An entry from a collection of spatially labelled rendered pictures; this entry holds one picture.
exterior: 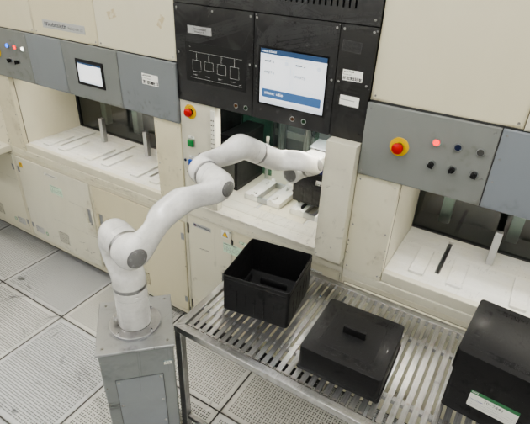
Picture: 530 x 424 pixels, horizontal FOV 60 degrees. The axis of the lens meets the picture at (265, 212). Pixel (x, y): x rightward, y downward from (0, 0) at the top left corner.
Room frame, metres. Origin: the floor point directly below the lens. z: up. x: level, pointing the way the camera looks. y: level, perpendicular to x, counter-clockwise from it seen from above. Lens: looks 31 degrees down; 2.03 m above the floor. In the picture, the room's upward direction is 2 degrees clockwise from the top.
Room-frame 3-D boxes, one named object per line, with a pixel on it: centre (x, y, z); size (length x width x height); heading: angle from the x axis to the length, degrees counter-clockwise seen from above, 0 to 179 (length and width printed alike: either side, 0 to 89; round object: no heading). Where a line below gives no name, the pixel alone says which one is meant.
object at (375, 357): (1.15, -0.33, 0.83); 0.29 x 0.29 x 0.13; 62
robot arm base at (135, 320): (1.27, 0.48, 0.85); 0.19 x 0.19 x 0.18
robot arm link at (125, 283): (1.29, 0.50, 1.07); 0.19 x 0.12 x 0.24; 40
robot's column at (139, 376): (1.27, 0.48, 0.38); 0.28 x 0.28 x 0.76; 15
